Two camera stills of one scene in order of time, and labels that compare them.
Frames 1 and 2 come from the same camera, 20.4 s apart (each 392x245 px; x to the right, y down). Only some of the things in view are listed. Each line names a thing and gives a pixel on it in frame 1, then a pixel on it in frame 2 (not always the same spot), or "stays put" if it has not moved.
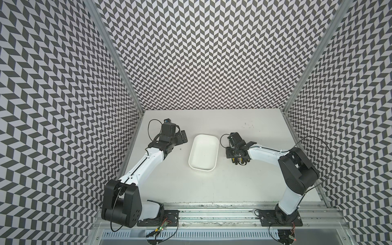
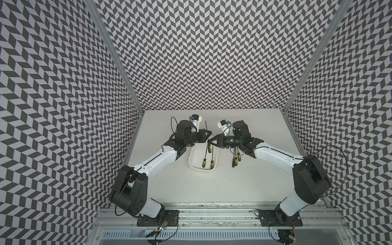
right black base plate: (267, 218) stays put
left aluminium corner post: (111, 41) stays put
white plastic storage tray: (203, 153) stays put
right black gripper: (228, 152) to (220, 140)
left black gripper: (180, 140) to (203, 137)
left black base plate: (168, 217) stays put
